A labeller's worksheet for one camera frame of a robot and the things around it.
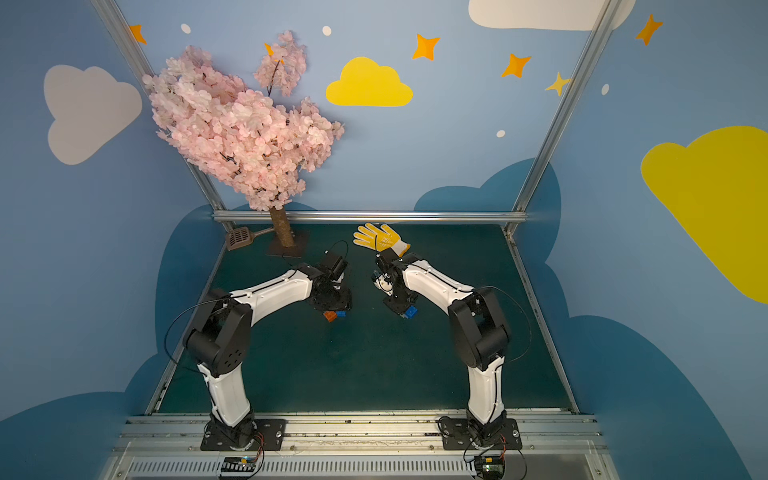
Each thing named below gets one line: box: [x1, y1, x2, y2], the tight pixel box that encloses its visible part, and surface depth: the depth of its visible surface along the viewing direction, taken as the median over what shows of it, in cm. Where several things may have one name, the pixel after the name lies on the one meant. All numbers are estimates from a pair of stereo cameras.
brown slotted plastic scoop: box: [226, 226, 275, 251], surface depth 117 cm
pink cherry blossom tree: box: [142, 31, 344, 248], surface depth 77 cm
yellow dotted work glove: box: [353, 223, 411, 257], surface depth 122 cm
